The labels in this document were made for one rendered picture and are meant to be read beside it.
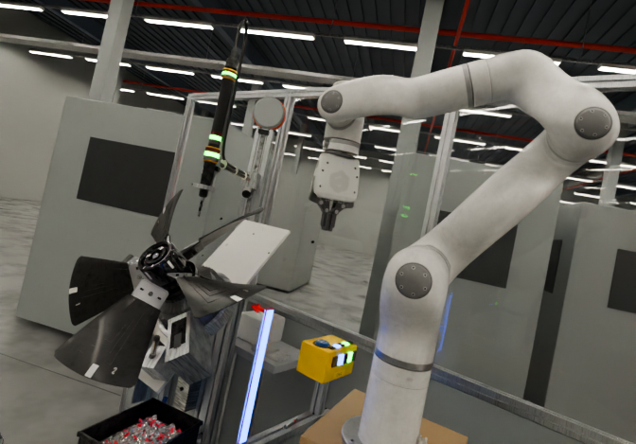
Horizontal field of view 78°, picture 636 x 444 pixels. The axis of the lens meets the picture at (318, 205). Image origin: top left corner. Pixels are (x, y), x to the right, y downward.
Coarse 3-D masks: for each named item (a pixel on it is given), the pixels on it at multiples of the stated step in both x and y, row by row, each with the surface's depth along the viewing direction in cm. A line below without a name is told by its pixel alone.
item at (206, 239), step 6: (258, 210) 123; (246, 216) 122; (234, 222) 127; (222, 228) 125; (228, 228) 132; (210, 234) 123; (216, 234) 128; (222, 234) 134; (204, 240) 127; (210, 240) 131; (204, 246) 131
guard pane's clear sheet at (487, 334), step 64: (192, 128) 248; (320, 128) 188; (384, 128) 167; (512, 128) 138; (192, 192) 238; (384, 192) 163; (448, 192) 148; (576, 192) 124; (320, 256) 177; (384, 256) 159; (512, 256) 132; (576, 256) 121; (448, 320) 141; (512, 320) 129; (576, 320) 119; (512, 384) 126; (576, 384) 117
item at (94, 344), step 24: (120, 312) 109; (144, 312) 112; (72, 336) 103; (96, 336) 104; (120, 336) 105; (144, 336) 108; (72, 360) 99; (96, 360) 100; (120, 360) 102; (120, 384) 98
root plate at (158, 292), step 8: (144, 280) 117; (136, 288) 115; (144, 288) 116; (152, 288) 117; (160, 288) 118; (136, 296) 114; (144, 296) 115; (152, 296) 116; (160, 296) 117; (152, 304) 115; (160, 304) 116
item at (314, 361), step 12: (324, 336) 124; (312, 348) 113; (324, 348) 112; (336, 348) 114; (348, 348) 118; (300, 360) 115; (312, 360) 112; (324, 360) 110; (300, 372) 114; (312, 372) 112; (324, 372) 110; (336, 372) 114; (348, 372) 120
